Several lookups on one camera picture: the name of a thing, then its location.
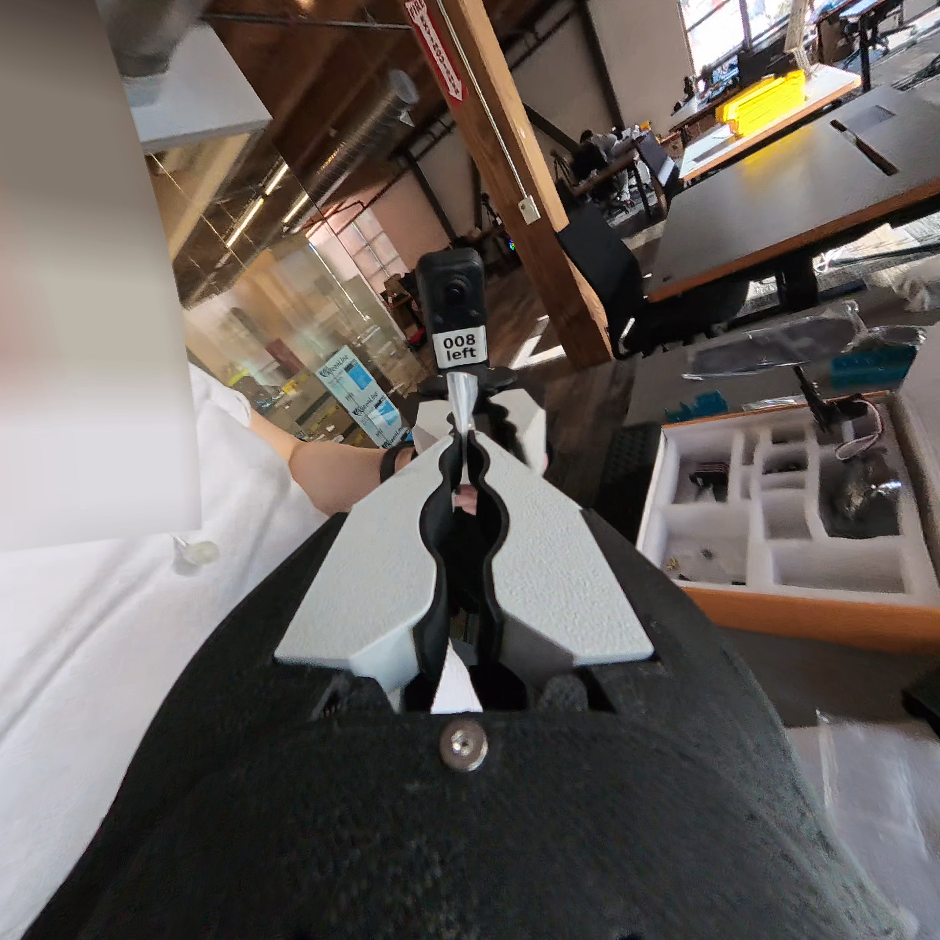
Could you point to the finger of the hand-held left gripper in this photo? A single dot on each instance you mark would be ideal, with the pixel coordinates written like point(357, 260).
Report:
point(525, 422)
point(433, 422)

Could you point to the blue metal channel beam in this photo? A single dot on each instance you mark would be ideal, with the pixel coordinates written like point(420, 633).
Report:
point(874, 367)

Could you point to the blue metal bracket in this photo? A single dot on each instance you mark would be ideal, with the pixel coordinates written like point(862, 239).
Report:
point(697, 408)

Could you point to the person's white shirt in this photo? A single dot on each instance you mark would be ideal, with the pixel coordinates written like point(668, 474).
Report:
point(110, 698)

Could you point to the silver foil bag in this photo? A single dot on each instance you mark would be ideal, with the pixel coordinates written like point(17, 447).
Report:
point(860, 500)

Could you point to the person's left hand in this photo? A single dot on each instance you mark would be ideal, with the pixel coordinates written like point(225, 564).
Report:
point(466, 500)

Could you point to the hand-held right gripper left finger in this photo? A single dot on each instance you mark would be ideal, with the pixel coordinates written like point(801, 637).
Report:
point(367, 588)

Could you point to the large bag with black disc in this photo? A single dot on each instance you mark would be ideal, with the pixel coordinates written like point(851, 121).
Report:
point(771, 345)

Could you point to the white earbud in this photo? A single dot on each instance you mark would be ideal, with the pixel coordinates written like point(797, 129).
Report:
point(199, 552)

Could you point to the black office chair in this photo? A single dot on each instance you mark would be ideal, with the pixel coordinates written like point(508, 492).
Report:
point(594, 272)

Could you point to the wooden post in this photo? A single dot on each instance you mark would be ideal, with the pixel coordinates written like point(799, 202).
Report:
point(559, 294)

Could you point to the large clear plastic sheet bag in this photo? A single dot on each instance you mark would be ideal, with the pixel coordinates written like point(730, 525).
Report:
point(874, 808)

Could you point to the red fire sign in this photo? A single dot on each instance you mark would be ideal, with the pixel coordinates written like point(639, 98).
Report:
point(437, 52)

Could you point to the black perforated desk pad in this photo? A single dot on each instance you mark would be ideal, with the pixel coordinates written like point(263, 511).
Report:
point(631, 477)

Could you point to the flat clear plastic bag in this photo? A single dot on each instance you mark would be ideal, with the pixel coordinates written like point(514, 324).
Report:
point(778, 404)

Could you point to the crumpled plastic bag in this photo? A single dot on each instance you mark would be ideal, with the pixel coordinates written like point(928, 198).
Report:
point(921, 290)

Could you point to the white desk with wooden edge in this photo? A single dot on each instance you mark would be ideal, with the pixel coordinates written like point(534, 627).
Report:
point(712, 150)

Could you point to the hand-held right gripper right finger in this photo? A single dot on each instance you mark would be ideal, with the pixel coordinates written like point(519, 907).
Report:
point(565, 588)

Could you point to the cardboard kit box foam insert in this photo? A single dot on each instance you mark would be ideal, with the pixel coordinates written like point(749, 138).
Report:
point(837, 569)

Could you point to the stack of yellow bins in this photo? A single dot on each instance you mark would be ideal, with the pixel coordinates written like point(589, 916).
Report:
point(763, 103)

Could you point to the blue white banner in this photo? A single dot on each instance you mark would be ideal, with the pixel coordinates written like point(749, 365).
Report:
point(359, 390)

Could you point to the window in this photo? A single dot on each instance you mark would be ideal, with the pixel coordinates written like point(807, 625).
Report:
point(720, 30)

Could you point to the grey desk with slot cutout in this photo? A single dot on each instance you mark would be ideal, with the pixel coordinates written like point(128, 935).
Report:
point(771, 191)

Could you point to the clear bag with dark parts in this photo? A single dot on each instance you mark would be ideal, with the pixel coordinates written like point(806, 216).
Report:
point(892, 338)

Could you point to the silver air duct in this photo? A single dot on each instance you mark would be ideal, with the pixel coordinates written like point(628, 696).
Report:
point(402, 92)

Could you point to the metal conduit with junction box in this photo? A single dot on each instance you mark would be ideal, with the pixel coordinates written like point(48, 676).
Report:
point(528, 209)

